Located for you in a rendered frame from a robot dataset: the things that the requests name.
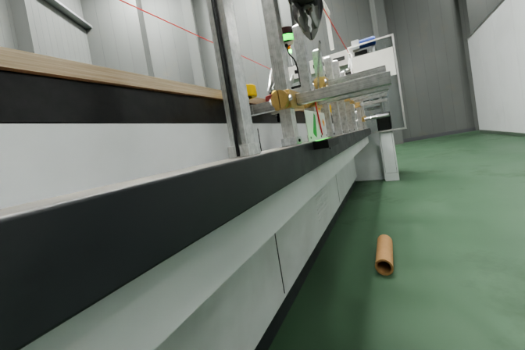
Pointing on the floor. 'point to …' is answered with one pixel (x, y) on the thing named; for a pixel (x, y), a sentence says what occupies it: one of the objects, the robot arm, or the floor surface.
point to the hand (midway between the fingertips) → (312, 36)
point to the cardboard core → (384, 255)
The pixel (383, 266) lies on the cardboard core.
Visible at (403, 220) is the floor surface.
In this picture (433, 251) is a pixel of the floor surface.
